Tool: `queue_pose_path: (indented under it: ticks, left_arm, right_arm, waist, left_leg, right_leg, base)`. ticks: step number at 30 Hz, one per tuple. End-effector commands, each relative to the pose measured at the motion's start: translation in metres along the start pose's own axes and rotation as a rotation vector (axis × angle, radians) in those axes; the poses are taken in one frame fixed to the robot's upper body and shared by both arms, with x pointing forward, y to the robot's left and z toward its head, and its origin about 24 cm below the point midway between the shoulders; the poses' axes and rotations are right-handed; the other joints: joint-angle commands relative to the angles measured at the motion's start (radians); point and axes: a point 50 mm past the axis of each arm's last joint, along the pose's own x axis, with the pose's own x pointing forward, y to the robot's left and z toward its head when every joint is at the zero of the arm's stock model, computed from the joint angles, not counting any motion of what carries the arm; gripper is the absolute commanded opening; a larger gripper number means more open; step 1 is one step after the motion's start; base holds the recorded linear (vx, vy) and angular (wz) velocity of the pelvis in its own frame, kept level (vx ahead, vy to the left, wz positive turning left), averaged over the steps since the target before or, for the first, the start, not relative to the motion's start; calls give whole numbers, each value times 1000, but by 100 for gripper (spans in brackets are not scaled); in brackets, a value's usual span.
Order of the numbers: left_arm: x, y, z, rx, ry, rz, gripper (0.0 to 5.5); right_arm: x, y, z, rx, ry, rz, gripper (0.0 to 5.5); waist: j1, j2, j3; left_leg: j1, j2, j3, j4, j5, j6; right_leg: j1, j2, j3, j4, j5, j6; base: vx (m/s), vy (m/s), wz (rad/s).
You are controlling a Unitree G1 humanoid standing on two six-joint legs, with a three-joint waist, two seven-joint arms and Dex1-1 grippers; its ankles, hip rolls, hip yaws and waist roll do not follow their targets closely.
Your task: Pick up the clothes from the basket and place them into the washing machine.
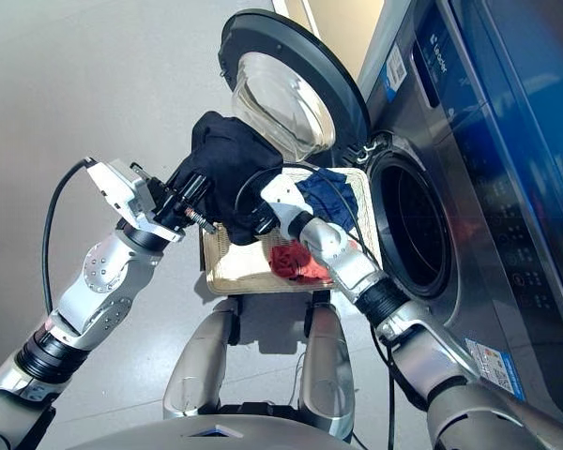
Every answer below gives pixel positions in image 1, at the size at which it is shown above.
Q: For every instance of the black garment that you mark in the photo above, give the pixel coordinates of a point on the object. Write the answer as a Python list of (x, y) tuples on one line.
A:
[(230, 159)]

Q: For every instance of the round glass washing machine door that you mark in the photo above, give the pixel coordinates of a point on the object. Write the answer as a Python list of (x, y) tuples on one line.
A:
[(281, 103)]

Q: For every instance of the silver robot torso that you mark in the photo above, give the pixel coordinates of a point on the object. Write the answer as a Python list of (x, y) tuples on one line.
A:
[(216, 433)]

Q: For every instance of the silver robot leg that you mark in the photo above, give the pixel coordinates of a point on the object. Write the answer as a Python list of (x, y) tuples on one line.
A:
[(328, 375), (197, 365)]

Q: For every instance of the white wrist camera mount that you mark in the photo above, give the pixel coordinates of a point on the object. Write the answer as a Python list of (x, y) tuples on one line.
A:
[(281, 197), (117, 192)]

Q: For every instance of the navy blue garment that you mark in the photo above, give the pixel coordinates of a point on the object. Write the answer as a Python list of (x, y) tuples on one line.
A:
[(328, 197)]

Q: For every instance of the blue energy label sticker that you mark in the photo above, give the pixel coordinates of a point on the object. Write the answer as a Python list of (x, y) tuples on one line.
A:
[(495, 370)]

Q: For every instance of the grey front-load washing machine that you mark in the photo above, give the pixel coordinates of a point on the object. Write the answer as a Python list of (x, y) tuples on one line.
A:
[(464, 281)]

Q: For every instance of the black wheeled basket stand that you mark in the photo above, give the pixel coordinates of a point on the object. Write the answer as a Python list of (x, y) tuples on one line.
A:
[(233, 328)]

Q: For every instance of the red garment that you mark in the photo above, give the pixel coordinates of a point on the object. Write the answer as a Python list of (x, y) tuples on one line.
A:
[(295, 262)]

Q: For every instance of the white blue QR sticker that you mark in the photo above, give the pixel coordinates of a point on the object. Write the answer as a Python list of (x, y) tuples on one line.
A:
[(394, 70)]

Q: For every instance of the pale woven laundry basket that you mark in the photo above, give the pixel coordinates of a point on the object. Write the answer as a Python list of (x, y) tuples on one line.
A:
[(244, 272)]

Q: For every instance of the dark grey dryer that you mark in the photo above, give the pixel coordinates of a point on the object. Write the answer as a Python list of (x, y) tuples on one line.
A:
[(544, 94)]

